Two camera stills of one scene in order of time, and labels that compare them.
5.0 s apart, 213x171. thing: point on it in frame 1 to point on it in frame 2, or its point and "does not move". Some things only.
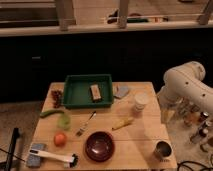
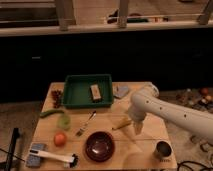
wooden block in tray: [96, 93] does not move
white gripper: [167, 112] to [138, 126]
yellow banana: [122, 122] does not move
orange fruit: [60, 139] does not move
